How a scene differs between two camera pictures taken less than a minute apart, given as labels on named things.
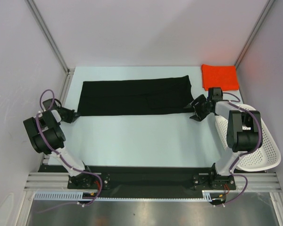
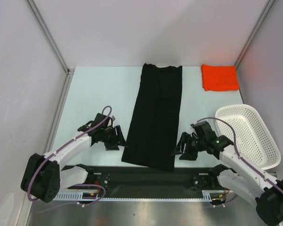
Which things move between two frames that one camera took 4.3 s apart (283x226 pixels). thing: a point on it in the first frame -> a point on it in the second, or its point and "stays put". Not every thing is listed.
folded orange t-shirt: (224, 76) stays put
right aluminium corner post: (269, 4) stays put
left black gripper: (72, 115) -> (118, 138)
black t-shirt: (164, 94) -> (151, 138)
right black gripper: (200, 108) -> (187, 146)
